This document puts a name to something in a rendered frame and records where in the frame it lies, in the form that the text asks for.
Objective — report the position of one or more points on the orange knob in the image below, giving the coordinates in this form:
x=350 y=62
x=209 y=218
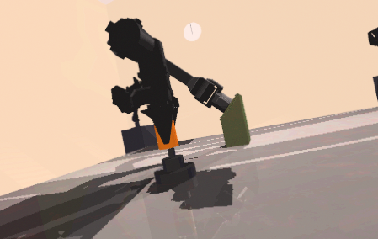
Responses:
x=173 y=139

